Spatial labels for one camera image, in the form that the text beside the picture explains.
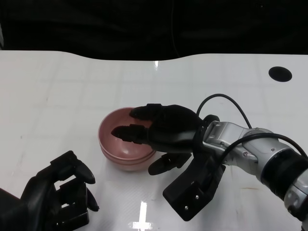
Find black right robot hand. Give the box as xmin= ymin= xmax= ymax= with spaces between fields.
xmin=111 ymin=103 xmax=203 ymax=176

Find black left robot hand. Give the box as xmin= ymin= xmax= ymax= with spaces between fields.
xmin=19 ymin=150 xmax=100 ymax=231

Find pink plastic bowl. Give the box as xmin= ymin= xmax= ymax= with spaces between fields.
xmin=100 ymin=146 xmax=156 ymax=164
xmin=98 ymin=107 xmax=157 ymax=161
xmin=102 ymin=150 xmax=156 ymax=172

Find black round desk grommet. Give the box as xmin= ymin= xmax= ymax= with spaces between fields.
xmin=268 ymin=66 xmax=293 ymax=83

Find black backdrop cloth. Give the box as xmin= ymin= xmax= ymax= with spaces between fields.
xmin=0 ymin=0 xmax=308 ymax=62

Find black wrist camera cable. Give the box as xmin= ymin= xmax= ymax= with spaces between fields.
xmin=196 ymin=93 xmax=308 ymax=167

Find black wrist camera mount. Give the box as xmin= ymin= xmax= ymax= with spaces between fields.
xmin=163 ymin=144 xmax=226 ymax=221

